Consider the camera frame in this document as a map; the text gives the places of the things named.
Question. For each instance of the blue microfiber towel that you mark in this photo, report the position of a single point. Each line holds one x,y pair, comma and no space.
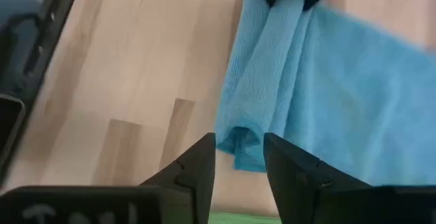
340,98

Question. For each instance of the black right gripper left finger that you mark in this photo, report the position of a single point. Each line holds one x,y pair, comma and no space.
194,183

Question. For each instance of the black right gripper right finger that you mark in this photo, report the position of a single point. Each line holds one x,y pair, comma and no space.
289,183

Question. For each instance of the green microfiber towel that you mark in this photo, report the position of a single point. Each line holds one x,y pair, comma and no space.
245,219

